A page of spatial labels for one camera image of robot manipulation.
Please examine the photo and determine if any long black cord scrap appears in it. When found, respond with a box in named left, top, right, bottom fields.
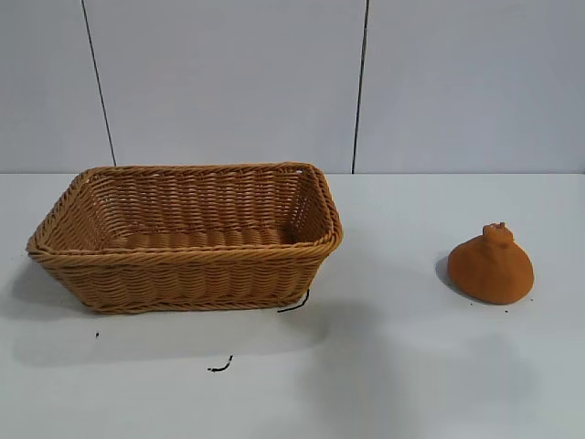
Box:
left=276, top=289, right=312, bottom=315

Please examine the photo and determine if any orange cone-shaped pastry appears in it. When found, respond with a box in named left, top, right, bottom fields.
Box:
left=447, top=221, right=537, bottom=305

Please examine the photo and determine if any woven wicker rectangular basket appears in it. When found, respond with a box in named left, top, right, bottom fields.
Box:
left=26, top=160, right=346, bottom=316

